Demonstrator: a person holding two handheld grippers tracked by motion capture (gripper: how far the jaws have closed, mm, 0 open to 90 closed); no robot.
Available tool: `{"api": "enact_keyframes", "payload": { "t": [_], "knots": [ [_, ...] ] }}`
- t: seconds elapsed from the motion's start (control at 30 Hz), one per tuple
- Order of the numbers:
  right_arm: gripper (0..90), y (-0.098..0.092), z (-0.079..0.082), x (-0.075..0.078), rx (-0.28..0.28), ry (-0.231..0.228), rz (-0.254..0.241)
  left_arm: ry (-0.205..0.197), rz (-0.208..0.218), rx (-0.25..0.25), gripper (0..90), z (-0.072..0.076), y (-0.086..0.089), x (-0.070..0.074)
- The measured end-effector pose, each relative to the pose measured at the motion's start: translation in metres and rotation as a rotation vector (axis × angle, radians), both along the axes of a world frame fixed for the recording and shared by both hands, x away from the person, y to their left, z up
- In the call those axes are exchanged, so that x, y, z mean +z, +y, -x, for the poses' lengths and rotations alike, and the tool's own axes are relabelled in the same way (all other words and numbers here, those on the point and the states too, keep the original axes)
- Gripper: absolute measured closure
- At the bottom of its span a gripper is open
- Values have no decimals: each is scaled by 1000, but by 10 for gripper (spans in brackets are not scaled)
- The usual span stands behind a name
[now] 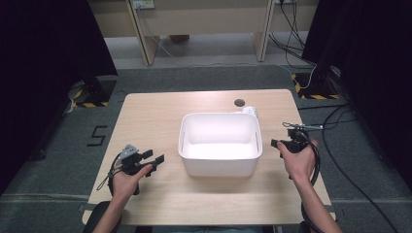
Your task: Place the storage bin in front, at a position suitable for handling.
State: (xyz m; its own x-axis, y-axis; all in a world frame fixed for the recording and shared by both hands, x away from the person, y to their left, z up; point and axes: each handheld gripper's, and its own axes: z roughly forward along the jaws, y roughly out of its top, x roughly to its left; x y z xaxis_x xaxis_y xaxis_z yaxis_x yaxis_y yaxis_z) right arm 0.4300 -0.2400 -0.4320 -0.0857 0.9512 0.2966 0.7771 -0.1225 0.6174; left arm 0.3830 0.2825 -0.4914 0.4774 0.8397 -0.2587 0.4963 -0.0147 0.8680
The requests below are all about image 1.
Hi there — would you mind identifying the white plastic bin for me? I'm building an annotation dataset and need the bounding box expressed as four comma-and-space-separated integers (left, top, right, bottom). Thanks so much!
177, 112, 263, 179

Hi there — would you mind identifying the person's left hand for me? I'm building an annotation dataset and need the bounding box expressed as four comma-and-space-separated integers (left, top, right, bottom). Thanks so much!
112, 163, 154, 204

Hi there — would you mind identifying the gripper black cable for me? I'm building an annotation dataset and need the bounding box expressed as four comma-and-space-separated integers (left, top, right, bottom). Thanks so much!
299, 130, 323, 233
96, 152, 124, 197

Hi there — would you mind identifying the black stand base striped tape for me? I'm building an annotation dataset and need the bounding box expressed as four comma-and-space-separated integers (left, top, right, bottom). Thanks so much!
73, 75, 118, 109
291, 65, 342, 101

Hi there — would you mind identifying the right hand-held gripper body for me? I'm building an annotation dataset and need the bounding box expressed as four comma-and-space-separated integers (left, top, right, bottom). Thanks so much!
279, 121, 325, 154

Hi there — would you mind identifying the black curtain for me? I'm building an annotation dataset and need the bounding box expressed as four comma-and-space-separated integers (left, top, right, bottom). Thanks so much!
301, 0, 412, 189
0, 0, 119, 196

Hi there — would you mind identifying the long black floor cable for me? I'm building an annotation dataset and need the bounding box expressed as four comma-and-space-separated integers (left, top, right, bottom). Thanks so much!
321, 103, 400, 233

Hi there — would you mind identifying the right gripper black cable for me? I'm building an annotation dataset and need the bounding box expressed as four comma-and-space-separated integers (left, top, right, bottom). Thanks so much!
299, 130, 323, 233

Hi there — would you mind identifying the beige wooden desk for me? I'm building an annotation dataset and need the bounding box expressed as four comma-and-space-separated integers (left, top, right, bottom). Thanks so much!
87, 0, 320, 67

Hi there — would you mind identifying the black chair armrest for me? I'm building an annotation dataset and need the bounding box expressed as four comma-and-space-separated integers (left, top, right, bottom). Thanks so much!
83, 200, 122, 233

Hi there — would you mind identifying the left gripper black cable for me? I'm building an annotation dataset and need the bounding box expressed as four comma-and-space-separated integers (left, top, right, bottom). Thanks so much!
96, 152, 124, 197

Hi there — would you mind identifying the person's right hand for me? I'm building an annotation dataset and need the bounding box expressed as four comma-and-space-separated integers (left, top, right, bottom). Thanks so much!
276, 139, 321, 187

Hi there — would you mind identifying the white wall socket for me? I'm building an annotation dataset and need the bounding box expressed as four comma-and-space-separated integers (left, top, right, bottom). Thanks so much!
131, 0, 155, 10

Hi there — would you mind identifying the bundle of black cables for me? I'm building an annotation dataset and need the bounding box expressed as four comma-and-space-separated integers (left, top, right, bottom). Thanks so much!
267, 0, 318, 70

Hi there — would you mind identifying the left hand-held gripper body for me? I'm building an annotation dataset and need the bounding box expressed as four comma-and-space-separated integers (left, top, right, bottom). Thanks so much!
120, 144, 157, 179

